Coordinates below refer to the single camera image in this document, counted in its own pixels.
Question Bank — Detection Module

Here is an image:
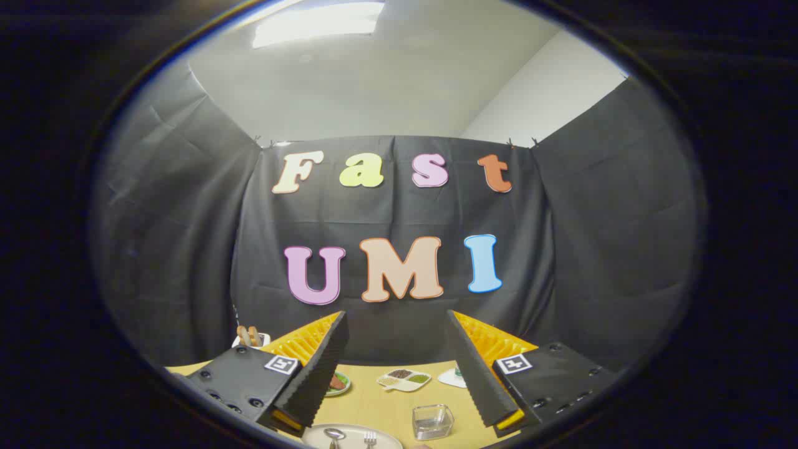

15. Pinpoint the small green plate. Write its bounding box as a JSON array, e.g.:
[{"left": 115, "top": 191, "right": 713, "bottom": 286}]
[{"left": 324, "top": 372, "right": 352, "bottom": 398}]

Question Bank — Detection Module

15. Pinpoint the black backdrop cloth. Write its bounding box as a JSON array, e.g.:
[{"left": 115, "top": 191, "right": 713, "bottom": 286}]
[{"left": 90, "top": 59, "right": 709, "bottom": 376}]

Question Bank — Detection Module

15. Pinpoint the ceiling light panel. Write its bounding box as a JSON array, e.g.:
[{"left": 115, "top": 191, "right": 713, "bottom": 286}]
[{"left": 251, "top": 1, "right": 386, "bottom": 49}]

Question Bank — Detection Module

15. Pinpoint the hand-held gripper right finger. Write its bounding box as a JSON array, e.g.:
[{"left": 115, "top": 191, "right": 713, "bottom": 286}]
[{"left": 446, "top": 309, "right": 619, "bottom": 438}]

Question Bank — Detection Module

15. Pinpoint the white utensil holder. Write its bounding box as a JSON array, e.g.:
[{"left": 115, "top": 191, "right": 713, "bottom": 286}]
[{"left": 231, "top": 332, "right": 272, "bottom": 350}]

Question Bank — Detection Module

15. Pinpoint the round white plate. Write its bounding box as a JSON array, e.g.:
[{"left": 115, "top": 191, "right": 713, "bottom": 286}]
[{"left": 302, "top": 423, "right": 405, "bottom": 449}]

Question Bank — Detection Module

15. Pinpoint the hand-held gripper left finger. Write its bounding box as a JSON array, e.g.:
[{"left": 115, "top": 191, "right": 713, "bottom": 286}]
[{"left": 186, "top": 311, "right": 350, "bottom": 437}]

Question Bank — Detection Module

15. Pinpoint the clear square glass container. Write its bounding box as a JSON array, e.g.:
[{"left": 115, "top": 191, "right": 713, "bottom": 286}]
[{"left": 411, "top": 403, "right": 455, "bottom": 442}]

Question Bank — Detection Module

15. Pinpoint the white compartment tray with food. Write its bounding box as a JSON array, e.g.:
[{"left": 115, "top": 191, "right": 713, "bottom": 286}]
[{"left": 376, "top": 368, "right": 433, "bottom": 393}]

